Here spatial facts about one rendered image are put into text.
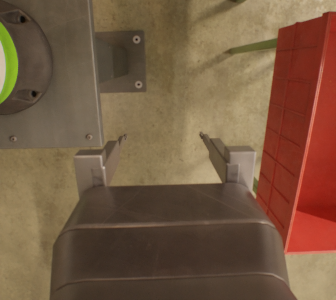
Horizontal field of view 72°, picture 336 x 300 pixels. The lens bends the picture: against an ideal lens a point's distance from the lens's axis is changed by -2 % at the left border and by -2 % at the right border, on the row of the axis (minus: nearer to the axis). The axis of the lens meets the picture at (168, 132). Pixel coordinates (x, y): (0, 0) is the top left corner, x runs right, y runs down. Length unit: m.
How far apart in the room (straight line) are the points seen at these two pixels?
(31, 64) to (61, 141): 0.12
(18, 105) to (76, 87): 0.08
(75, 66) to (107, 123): 0.98
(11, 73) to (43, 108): 0.09
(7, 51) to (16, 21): 0.08
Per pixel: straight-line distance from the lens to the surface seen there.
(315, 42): 0.63
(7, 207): 1.77
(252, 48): 1.02
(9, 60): 0.30
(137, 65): 1.24
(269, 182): 0.80
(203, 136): 0.15
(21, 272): 2.07
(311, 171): 0.95
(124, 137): 0.15
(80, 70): 0.35
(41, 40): 0.35
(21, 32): 0.34
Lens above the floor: 1.25
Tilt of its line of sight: 74 degrees down
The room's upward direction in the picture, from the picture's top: 172 degrees clockwise
